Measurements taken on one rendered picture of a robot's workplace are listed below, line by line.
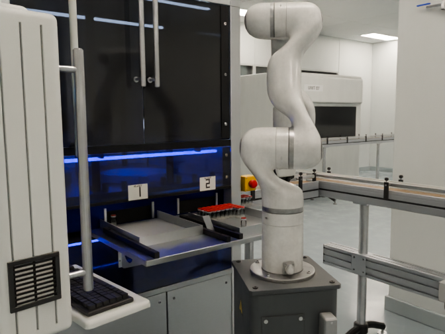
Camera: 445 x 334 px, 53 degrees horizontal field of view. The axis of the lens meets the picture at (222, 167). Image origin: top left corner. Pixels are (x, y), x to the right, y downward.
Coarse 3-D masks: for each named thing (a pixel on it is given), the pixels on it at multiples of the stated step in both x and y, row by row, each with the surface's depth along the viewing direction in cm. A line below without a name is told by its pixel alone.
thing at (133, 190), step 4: (140, 184) 176; (144, 184) 177; (128, 188) 173; (132, 188) 174; (136, 188) 175; (140, 188) 176; (144, 188) 177; (128, 192) 173; (132, 192) 174; (136, 192) 175; (144, 192) 177; (128, 196) 173; (132, 196) 174; (136, 196) 175; (144, 196) 178; (128, 200) 173
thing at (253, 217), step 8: (248, 208) 195; (192, 216) 184; (200, 216) 180; (248, 216) 193; (256, 216) 191; (216, 224) 171; (224, 224) 167; (232, 224) 179; (240, 224) 179; (248, 224) 179; (256, 224) 165; (240, 232) 160; (248, 232) 163; (256, 232) 165
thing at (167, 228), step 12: (168, 216) 183; (120, 228) 161; (132, 228) 174; (144, 228) 174; (156, 228) 174; (168, 228) 173; (180, 228) 173; (192, 228) 162; (144, 240) 150; (156, 240) 153; (168, 240) 156
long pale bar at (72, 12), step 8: (72, 0) 147; (72, 8) 147; (72, 16) 147; (72, 24) 148; (72, 32) 148; (72, 40) 148; (72, 48) 149; (72, 56) 149; (72, 64) 149; (72, 80) 150; (72, 88) 151; (72, 144) 156
